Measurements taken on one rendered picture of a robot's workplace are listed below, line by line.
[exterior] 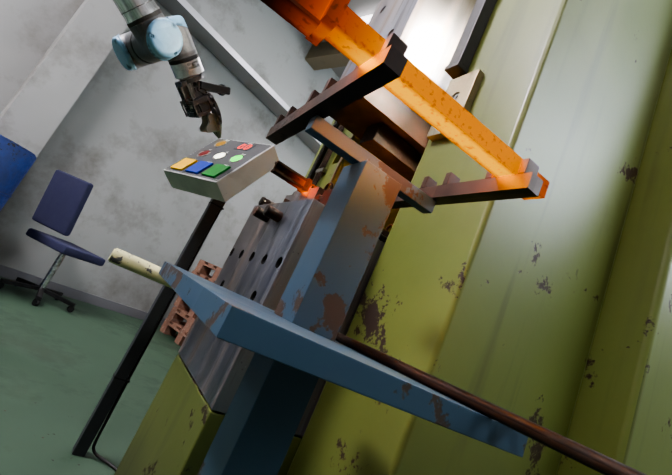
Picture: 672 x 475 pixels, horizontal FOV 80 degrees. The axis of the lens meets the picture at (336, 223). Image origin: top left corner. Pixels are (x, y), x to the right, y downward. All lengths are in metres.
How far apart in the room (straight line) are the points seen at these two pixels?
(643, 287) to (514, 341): 0.36
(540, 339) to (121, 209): 3.79
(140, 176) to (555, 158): 3.76
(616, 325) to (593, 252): 0.16
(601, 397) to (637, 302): 0.22
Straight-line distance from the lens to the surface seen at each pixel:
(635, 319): 1.07
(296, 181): 1.06
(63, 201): 3.61
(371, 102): 1.14
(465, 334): 0.74
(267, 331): 0.26
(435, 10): 1.31
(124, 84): 4.21
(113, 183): 4.16
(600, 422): 1.04
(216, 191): 1.41
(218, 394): 0.83
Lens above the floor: 0.69
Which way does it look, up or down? 14 degrees up
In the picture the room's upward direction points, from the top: 25 degrees clockwise
